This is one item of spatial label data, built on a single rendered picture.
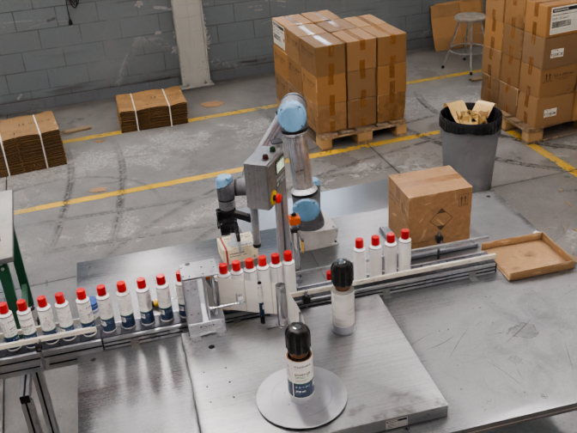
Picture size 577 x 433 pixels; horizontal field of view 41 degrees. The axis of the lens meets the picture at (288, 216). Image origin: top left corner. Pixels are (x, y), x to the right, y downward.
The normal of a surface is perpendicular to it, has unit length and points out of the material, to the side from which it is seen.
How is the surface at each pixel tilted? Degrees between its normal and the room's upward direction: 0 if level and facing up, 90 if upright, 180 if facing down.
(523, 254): 0
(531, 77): 90
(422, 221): 90
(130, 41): 90
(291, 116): 80
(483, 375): 0
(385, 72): 88
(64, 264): 0
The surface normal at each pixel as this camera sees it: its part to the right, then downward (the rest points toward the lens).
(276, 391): -0.06, -0.87
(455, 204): 0.25, 0.45
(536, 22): -0.93, 0.23
